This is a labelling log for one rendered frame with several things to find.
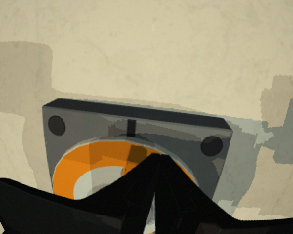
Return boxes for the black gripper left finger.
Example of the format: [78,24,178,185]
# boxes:
[0,153,161,234]

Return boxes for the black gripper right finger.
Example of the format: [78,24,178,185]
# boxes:
[154,155,293,234]

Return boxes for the grey square base plate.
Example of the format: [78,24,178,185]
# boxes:
[42,98,233,200]

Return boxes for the orange round plate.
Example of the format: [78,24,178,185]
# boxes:
[53,136,200,200]

